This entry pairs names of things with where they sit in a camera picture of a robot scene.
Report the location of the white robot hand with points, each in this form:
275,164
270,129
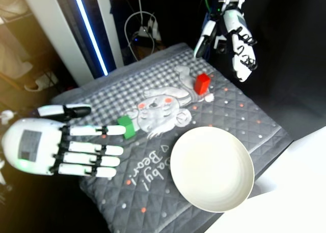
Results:
237,24
30,146

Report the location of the red block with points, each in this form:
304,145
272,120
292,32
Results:
202,84

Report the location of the green block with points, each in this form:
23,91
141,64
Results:
128,127

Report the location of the white round plate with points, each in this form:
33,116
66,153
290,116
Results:
211,169

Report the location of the white slipper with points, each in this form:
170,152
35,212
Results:
42,81

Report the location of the white power strip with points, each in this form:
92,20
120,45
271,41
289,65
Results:
149,28

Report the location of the grey bear print quilt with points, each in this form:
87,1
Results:
216,111

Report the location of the white column with blue light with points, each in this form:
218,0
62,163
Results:
58,34

